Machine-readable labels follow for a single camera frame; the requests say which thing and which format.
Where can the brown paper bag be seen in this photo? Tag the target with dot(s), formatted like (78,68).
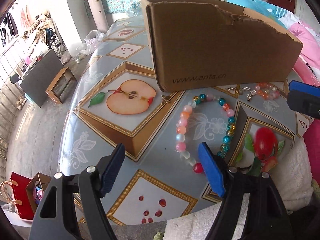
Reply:
(36,188)

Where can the white fluffy towel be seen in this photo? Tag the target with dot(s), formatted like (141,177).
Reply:
(293,180)

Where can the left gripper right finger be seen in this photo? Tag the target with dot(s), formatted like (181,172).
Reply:
(256,200)

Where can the wooden picture frame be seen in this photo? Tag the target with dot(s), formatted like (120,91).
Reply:
(60,82)

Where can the red gift bag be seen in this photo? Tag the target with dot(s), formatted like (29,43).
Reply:
(19,184)

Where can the small silver earrings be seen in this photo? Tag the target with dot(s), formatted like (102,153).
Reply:
(241,90)

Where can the rolled paper tube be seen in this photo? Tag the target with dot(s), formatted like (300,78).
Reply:
(99,16)

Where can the brown cardboard box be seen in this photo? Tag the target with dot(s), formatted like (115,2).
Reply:
(207,43)

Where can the fruit pattern tablecloth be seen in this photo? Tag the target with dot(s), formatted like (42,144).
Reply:
(117,100)

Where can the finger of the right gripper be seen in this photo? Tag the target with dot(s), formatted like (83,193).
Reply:
(304,103)
(305,88)

